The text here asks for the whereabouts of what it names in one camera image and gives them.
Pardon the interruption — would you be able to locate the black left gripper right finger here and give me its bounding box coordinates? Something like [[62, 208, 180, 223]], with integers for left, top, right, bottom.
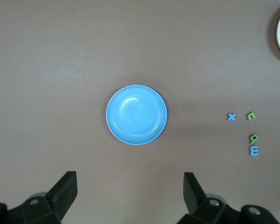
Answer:
[[177, 172, 279, 224]]

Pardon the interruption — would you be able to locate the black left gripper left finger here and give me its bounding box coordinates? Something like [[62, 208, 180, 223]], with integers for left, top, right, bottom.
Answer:
[[0, 171, 78, 224]]

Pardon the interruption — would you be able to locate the blue plate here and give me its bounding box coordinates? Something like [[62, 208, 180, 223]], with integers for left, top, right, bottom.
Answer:
[[105, 85, 168, 146]]

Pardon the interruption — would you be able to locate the brown table mat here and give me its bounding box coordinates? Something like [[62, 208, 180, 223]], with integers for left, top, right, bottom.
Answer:
[[0, 0, 280, 224]]

